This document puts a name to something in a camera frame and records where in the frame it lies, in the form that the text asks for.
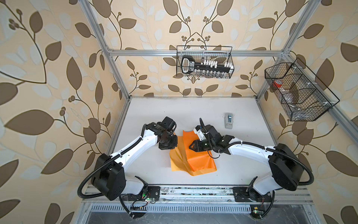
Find white tape dispenser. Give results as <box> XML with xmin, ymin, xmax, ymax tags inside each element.
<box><xmin>224</xmin><ymin>113</ymin><xmax>234</xmax><ymax>129</ymax></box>

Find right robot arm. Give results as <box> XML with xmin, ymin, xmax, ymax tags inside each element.
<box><xmin>189</xmin><ymin>125</ymin><xmax>304</xmax><ymax>202</ymax></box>

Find orange wrapping paper sheet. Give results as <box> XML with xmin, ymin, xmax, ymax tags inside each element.
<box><xmin>169</xmin><ymin>131</ymin><xmax>217</xmax><ymax>176</ymax></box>

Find black wire basket right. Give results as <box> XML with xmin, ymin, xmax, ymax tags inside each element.
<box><xmin>265</xmin><ymin>58</ymin><xmax>340</xmax><ymax>121</ymax></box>

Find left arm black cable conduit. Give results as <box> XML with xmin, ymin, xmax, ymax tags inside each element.
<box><xmin>77</xmin><ymin>123</ymin><xmax>149</xmax><ymax>219</ymax></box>

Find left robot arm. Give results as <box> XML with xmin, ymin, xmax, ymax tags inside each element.
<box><xmin>91</xmin><ymin>117</ymin><xmax>178</xmax><ymax>201</ymax></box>

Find black wire basket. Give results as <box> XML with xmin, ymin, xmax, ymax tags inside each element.
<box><xmin>176</xmin><ymin>45</ymin><xmax>235</xmax><ymax>79</ymax></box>
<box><xmin>265</xmin><ymin>58</ymin><xmax>340</xmax><ymax>121</ymax></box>

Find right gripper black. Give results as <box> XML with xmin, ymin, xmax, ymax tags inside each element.
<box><xmin>188</xmin><ymin>139</ymin><xmax>214</xmax><ymax>152</ymax></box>

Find black tool set in basket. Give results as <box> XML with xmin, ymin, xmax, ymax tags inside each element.
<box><xmin>179</xmin><ymin>56</ymin><xmax>234</xmax><ymax>76</ymax></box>

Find black wire basket centre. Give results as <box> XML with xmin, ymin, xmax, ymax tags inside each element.
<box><xmin>176</xmin><ymin>45</ymin><xmax>235</xmax><ymax>79</ymax></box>

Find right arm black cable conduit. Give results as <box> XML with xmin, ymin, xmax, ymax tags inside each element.
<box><xmin>223</xmin><ymin>141</ymin><xmax>315</xmax><ymax>219</ymax></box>

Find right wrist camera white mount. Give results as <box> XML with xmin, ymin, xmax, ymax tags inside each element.
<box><xmin>194</xmin><ymin>125</ymin><xmax>206</xmax><ymax>141</ymax></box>

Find red capped item in basket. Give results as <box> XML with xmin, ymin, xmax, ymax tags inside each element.
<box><xmin>273</xmin><ymin>79</ymin><xmax>283</xmax><ymax>89</ymax></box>

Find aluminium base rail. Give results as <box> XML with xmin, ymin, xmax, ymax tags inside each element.
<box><xmin>83</xmin><ymin>185</ymin><xmax>313</xmax><ymax>214</ymax></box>

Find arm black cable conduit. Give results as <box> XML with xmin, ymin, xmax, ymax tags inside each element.
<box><xmin>77</xmin><ymin>123</ymin><xmax>149</xmax><ymax>219</ymax></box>
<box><xmin>223</xmin><ymin>141</ymin><xmax>315</xmax><ymax>219</ymax></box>

